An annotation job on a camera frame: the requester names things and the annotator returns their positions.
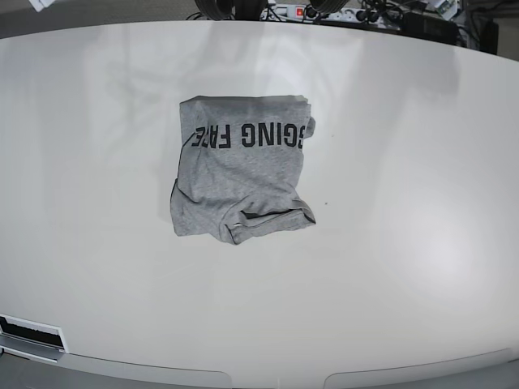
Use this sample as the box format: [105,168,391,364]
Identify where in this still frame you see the grey t-shirt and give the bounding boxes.
[169,96,316,246]

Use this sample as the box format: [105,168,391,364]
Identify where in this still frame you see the white power strip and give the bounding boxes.
[260,2,389,28]

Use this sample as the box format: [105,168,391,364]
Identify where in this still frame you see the black power adapter box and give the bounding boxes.
[400,13,458,45]

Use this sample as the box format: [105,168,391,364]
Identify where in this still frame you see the black cable bundle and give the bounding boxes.
[184,0,268,24]

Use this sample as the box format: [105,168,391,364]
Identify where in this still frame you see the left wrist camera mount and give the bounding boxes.
[427,0,460,21]

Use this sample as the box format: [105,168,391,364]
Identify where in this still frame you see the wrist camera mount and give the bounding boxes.
[427,0,460,21]
[29,0,54,12]

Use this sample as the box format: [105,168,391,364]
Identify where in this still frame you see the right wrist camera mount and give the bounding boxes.
[29,0,54,12]

